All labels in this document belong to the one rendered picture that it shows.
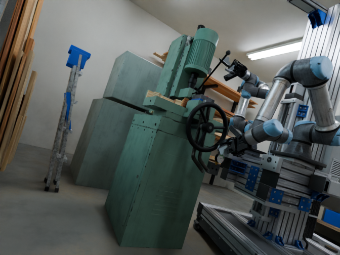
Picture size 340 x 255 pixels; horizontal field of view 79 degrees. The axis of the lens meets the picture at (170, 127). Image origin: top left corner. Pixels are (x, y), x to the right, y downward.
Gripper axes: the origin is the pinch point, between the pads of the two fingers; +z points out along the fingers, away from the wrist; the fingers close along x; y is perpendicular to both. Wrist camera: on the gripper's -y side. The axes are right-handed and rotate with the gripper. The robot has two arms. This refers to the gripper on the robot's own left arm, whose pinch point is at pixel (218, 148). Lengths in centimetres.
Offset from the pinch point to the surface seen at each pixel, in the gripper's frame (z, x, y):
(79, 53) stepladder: 62, -83, -82
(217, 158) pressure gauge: 17.9, 16.6, -4.0
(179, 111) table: 12.9, -18.2, -25.2
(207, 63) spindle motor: 0, -5, -64
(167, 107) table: 13.3, -26.9, -24.5
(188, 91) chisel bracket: 14.4, -10.3, -45.7
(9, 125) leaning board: 123, -115, -34
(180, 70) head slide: 19, -14, -69
